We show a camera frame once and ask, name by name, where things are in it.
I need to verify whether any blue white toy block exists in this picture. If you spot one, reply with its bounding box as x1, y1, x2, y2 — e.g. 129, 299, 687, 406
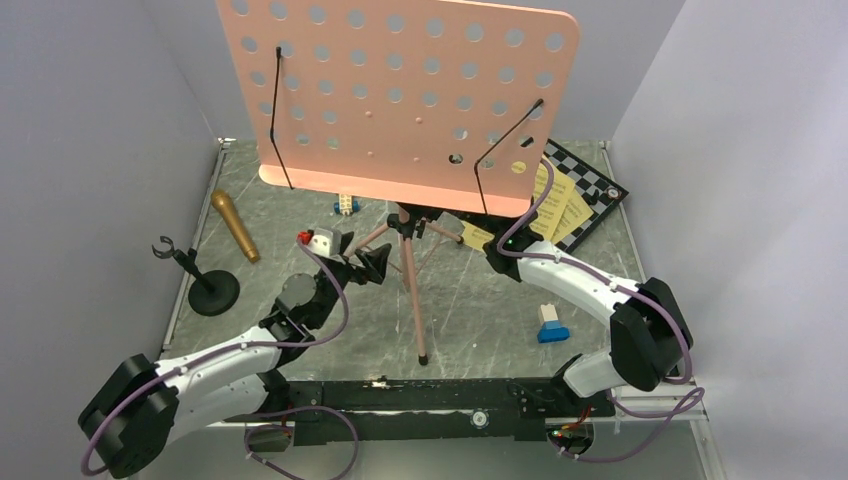
537, 304, 571, 344

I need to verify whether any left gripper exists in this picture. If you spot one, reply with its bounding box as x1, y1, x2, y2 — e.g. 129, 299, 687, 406
312, 233, 390, 328

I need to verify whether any round chess token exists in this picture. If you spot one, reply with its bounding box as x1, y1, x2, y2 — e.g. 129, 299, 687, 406
605, 187, 622, 200

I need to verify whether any beige blue toy car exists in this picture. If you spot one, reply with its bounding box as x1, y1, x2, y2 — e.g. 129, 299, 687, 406
333, 194, 360, 216

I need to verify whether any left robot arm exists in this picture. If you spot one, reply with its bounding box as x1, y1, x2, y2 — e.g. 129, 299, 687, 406
77, 229, 392, 479

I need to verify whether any black microphone stand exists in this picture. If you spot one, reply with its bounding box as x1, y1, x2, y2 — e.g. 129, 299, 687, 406
151, 236, 240, 317

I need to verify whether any gold microphone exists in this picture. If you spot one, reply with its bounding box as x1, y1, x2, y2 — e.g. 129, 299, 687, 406
210, 189, 261, 264

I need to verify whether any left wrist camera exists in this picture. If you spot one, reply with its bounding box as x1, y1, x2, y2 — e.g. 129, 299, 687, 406
297, 228, 342, 259

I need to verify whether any pink music stand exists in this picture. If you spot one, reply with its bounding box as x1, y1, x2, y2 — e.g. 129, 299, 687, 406
215, 0, 582, 367

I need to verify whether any black white chessboard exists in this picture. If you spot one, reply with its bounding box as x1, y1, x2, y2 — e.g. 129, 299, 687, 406
531, 140, 629, 253

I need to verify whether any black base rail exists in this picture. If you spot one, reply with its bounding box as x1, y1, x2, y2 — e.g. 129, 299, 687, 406
241, 377, 615, 446

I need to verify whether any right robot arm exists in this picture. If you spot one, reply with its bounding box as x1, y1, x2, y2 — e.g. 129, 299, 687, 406
484, 232, 694, 416

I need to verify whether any yellow sheet music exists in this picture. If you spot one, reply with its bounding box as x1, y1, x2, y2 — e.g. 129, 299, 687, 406
458, 162, 578, 253
551, 189, 593, 243

